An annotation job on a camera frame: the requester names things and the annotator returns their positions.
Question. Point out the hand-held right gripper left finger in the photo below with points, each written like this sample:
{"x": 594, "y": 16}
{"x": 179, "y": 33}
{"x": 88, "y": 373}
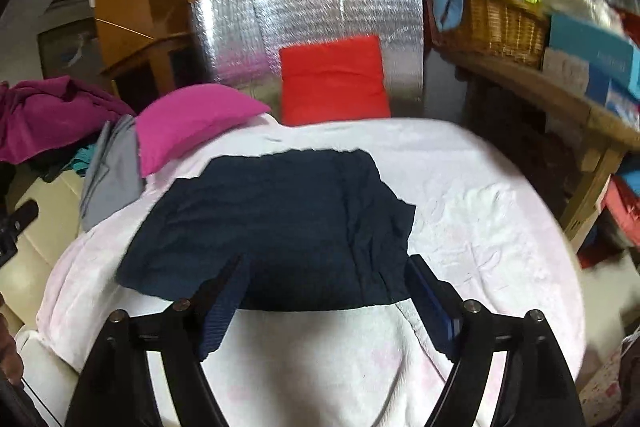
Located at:
{"x": 222, "y": 307}

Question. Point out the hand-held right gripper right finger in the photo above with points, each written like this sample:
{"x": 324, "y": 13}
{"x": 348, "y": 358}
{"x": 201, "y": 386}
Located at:
{"x": 435, "y": 307}

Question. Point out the navy blue zip jacket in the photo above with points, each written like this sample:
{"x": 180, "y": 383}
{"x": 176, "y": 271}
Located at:
{"x": 280, "y": 227}

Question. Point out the person's left forearm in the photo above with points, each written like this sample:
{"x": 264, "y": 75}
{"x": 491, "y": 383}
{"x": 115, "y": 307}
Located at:
{"x": 10, "y": 342}

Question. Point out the beige sofa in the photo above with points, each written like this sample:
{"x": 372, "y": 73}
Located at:
{"x": 45, "y": 247}

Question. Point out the dark cloth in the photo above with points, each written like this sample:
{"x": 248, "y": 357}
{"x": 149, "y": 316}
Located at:
{"x": 45, "y": 169}

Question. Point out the pink white fleece blanket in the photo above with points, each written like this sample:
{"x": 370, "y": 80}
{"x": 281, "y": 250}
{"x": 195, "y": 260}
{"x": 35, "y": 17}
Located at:
{"x": 475, "y": 217}

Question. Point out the teal cloth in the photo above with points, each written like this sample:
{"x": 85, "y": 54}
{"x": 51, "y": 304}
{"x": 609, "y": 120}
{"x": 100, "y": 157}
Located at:
{"x": 82, "y": 159}

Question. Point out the grey garment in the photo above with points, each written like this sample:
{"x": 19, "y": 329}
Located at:
{"x": 112, "y": 177}

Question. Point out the magenta cloth pile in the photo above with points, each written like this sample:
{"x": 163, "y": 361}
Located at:
{"x": 55, "y": 117}

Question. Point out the cream stool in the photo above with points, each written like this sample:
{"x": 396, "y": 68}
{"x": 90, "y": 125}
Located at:
{"x": 600, "y": 292}

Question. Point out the dark framed picture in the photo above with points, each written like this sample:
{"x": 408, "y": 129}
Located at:
{"x": 65, "y": 52}

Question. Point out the magenta pillow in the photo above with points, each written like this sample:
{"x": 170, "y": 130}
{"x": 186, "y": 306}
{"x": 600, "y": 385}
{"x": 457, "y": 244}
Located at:
{"x": 195, "y": 117}

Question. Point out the floral bag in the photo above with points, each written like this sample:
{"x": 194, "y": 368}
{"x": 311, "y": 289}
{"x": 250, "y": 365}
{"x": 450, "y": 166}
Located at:
{"x": 610, "y": 387}

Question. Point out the stack of coral cloths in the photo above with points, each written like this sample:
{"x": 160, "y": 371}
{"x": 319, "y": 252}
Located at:
{"x": 625, "y": 207}

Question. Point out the wooden bench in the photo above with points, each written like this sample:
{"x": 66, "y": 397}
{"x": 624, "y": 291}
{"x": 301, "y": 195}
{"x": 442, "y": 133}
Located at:
{"x": 575, "y": 107}

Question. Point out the red pillow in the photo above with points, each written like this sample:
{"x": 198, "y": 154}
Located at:
{"x": 332, "y": 79}

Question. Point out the white patterned box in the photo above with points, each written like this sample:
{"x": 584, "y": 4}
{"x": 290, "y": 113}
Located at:
{"x": 565, "y": 67}

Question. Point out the wicker basket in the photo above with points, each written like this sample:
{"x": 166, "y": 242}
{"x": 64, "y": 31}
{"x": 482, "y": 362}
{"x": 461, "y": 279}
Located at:
{"x": 505, "y": 27}

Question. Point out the light blue shoe box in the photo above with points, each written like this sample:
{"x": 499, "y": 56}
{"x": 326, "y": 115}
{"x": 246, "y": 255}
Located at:
{"x": 585, "y": 42}

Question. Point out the silver foil insulation panel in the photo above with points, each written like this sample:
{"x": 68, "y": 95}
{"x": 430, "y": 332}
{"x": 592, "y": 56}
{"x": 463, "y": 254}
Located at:
{"x": 320, "y": 2}

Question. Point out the cream bagged cloth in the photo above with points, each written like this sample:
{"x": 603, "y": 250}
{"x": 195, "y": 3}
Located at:
{"x": 580, "y": 4}

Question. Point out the red gift bag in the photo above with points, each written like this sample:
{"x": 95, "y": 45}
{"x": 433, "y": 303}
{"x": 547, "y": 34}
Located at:
{"x": 631, "y": 24}

